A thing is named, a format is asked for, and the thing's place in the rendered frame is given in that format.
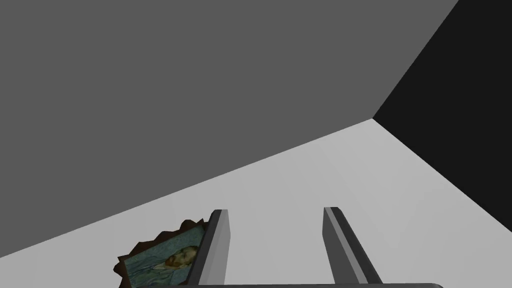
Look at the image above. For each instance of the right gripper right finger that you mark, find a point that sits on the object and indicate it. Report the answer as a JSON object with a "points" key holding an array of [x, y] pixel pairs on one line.
{"points": [[347, 256]]}

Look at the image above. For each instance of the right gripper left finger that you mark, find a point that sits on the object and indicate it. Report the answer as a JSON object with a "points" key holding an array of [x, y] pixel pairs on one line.
{"points": [[214, 256]]}

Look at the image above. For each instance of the framed portrait painting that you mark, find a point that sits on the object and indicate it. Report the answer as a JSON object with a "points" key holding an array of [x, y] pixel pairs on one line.
{"points": [[160, 260]]}

